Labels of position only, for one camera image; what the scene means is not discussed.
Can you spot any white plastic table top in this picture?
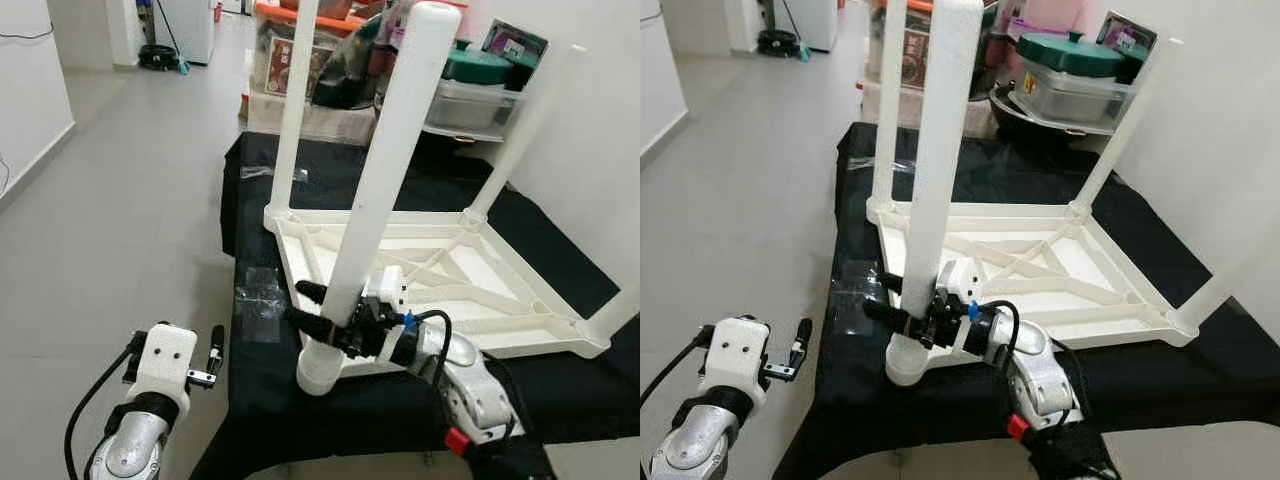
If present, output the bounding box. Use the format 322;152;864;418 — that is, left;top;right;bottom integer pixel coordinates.
865;195;1199;389
263;205;613;396

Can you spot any clear tape patch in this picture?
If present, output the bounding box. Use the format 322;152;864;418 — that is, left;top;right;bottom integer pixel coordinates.
234;267;288;343
838;260;883;338

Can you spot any black tablecloth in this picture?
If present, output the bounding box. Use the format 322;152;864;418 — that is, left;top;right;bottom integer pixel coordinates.
775;122;1280;480
190;130;641;480

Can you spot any black wok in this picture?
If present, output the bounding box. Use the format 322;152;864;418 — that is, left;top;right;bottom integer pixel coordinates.
988;85;1113;153

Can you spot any black glossy bag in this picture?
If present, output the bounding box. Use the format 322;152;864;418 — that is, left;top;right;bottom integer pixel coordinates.
312;15;389;110
965;0;1004;99

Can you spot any red printed carton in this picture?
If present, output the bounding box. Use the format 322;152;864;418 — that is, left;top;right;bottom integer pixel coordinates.
262;38;346;97
900;22;939;83

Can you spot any clear plastic storage container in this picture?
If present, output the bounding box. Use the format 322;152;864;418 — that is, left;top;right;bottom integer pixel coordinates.
1010;68;1137;127
425;78;527;137

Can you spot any teal mop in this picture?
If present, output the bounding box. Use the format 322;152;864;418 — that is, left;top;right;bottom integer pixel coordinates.
780;0;812;64
160;0;192;77

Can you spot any white appliance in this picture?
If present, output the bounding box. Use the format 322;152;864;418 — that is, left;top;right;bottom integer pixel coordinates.
153;0;217;64
788;0;840;52

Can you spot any green lidded pot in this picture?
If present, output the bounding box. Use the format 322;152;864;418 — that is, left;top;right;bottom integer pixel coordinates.
443;40;517;87
1015;30;1127;80

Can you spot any orange lidded storage box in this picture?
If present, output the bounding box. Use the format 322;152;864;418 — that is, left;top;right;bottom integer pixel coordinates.
253;0;366;97
875;0;941;86

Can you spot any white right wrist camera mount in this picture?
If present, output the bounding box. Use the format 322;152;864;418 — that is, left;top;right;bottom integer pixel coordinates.
943;257;987;307
365;265;410;317

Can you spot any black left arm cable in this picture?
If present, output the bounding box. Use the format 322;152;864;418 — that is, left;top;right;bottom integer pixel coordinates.
65;335;143;480
640;328;713;406

